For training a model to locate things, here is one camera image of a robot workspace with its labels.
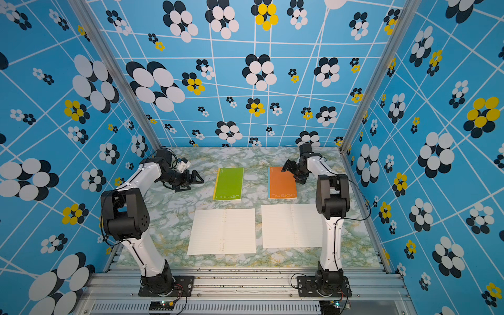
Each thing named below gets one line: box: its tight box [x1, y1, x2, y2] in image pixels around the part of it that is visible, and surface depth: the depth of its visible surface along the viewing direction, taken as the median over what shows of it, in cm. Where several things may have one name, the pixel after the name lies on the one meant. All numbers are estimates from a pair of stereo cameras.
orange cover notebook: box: [267, 166, 298, 199], surface depth 104 cm
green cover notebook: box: [212, 167, 245, 201], surface depth 105 cm
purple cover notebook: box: [187, 208, 256, 256], surface depth 89 cm
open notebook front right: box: [261, 204, 323, 249], surface depth 91 cm
